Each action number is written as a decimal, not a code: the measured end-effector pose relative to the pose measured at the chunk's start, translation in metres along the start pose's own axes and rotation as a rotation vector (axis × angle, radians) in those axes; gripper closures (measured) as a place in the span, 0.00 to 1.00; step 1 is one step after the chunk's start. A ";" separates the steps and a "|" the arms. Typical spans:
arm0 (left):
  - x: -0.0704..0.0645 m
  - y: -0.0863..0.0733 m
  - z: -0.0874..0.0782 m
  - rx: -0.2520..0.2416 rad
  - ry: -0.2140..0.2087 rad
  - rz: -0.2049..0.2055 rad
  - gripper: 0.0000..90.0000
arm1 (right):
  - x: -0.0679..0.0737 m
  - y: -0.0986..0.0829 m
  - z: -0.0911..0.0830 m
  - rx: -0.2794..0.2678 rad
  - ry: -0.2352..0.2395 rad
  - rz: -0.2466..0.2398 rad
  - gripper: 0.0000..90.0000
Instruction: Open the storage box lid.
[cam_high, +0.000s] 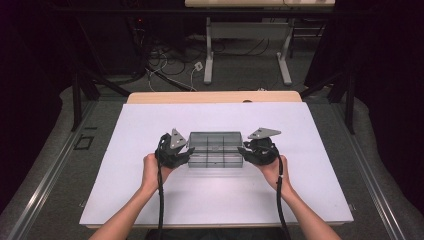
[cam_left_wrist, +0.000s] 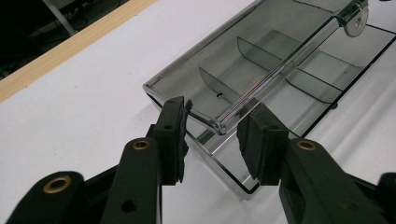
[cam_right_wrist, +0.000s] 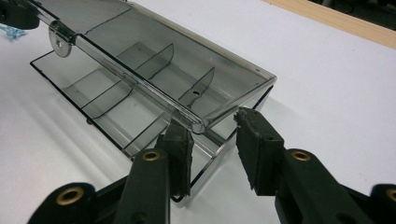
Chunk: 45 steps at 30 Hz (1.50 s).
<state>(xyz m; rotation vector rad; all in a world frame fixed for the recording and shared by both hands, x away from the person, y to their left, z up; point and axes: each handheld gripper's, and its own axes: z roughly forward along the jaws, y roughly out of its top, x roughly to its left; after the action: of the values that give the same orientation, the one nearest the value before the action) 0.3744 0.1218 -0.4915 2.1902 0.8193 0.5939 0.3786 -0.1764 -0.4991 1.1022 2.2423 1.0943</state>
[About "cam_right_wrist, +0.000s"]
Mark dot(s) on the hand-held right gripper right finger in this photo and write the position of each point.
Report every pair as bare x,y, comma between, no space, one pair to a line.
299,186

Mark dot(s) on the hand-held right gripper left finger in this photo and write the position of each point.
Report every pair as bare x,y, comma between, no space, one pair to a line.
149,186

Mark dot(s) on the blue star hair clip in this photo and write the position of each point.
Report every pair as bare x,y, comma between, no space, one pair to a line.
12,32

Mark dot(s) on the smoky clear compartment box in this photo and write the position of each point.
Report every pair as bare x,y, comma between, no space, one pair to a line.
174,68

